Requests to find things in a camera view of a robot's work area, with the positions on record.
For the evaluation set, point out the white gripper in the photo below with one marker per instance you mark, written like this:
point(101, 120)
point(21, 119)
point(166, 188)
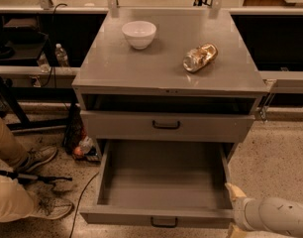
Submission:
point(241, 212)

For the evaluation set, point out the grey drawer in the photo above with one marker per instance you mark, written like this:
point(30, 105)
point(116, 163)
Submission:
point(163, 185)
point(167, 126)

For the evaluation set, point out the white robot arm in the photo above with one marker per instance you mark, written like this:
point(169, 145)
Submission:
point(272, 214)

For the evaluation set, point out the grey top drawer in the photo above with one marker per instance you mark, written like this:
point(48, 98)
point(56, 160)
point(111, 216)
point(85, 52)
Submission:
point(167, 126)

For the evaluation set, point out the grey metal drawer cabinet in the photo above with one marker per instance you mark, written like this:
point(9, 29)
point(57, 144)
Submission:
point(118, 78)

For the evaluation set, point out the dark bag with items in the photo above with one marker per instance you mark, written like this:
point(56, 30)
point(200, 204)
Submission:
point(76, 142)

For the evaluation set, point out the grey sneaker lower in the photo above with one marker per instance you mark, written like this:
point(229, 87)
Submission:
point(51, 208)

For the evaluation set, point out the grey sneaker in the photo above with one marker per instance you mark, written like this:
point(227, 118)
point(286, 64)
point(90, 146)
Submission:
point(37, 158)
point(51, 208)

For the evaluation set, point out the white ceramic bowl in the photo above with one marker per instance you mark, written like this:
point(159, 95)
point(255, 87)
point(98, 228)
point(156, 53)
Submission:
point(139, 34)

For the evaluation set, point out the grey sneaker upper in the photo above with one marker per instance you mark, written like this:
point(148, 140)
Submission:
point(37, 158)

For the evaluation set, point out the black rod tool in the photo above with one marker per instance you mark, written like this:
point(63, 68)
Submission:
point(13, 175)

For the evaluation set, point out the person's lower leg khaki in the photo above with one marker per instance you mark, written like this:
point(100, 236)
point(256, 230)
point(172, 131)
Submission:
point(15, 202)

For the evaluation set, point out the person's leg khaki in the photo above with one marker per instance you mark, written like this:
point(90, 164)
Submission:
point(15, 202)
point(11, 151)

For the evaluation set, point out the clear water bottle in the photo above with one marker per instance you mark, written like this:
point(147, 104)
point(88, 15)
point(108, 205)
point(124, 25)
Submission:
point(44, 64)
point(61, 55)

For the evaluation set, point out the person's upper leg khaki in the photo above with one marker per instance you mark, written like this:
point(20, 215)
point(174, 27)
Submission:
point(11, 151)

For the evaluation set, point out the black table stand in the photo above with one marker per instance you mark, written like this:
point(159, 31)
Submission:
point(24, 122)

